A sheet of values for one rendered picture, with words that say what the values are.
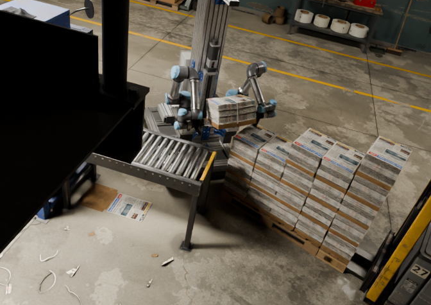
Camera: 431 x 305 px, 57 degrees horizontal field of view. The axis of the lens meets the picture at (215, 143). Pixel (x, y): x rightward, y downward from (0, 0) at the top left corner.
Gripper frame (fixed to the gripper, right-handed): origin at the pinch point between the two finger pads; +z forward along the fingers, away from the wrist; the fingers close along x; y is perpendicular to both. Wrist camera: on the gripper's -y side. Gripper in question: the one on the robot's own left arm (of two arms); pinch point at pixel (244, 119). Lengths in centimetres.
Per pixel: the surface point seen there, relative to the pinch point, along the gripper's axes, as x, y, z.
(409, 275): 147, -105, -67
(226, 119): 19.8, 7.8, 30.1
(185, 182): 40, -36, 79
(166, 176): 29, -32, 92
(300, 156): 58, -25, -24
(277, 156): 35.9, -30.0, -14.9
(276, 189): 33, -64, -17
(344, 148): 72, -19, -61
